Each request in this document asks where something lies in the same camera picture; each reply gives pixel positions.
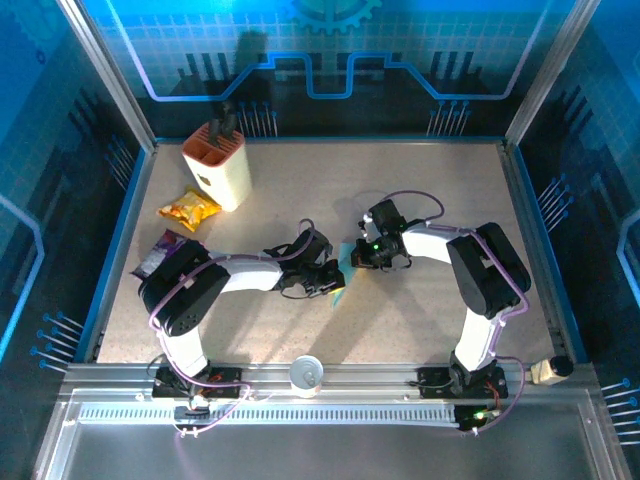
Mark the aluminium mounting rail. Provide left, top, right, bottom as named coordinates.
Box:
left=62, top=363, right=599, bottom=393

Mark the cream bottle black cap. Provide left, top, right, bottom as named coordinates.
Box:
left=529, top=355, right=575, bottom=386

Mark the cream knife block orange top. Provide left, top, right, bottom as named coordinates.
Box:
left=180, top=122, right=253, bottom=214

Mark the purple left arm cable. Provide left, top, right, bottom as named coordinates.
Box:
left=149, top=218, right=316, bottom=437

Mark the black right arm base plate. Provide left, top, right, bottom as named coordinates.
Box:
left=417, top=366, right=510, bottom=400

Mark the purple snack bag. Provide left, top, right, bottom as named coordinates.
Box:
left=130, top=228, right=190, bottom=280

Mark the light blue cloth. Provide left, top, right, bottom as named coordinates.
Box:
left=331, top=242, right=372, bottom=312

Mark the aluminium frame post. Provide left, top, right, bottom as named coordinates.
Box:
left=502, top=0, right=601, bottom=146
left=56, top=0, right=159, bottom=154

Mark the grey metal shelf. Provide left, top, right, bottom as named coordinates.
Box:
left=32, top=388, right=632, bottom=480

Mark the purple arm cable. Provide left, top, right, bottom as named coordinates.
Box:
left=149, top=218, right=316, bottom=437
left=382, top=189, right=531, bottom=435

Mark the silver drink can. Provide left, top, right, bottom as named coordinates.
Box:
left=288, top=354, right=326, bottom=400

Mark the white slotted cable duct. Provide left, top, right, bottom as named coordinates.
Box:
left=77, top=403, right=460, bottom=427

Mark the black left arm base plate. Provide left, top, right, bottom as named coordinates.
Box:
left=151, top=366, right=245, bottom=400

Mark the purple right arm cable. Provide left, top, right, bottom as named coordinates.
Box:
left=382, top=189, right=531, bottom=435

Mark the yellow snack bag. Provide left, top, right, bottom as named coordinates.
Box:
left=156, top=185, right=223, bottom=234

